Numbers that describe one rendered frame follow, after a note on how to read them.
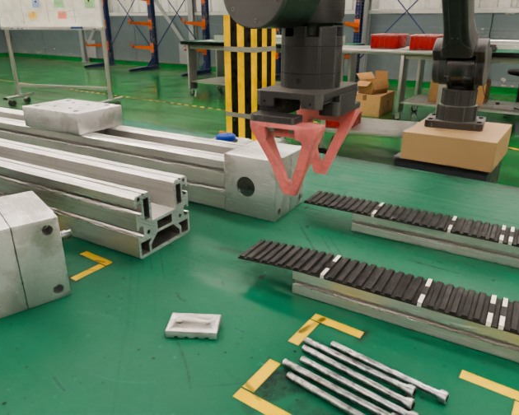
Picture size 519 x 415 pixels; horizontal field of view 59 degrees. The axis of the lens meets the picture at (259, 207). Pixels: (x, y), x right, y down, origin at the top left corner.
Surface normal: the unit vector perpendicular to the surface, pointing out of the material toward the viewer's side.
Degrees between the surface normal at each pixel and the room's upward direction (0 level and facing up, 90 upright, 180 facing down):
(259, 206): 90
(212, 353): 0
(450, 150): 90
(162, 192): 90
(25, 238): 90
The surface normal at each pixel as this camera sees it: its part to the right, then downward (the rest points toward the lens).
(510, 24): -0.58, 0.31
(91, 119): 0.86, 0.19
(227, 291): 0.00, -0.93
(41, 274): 0.62, 0.29
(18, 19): -0.26, 0.36
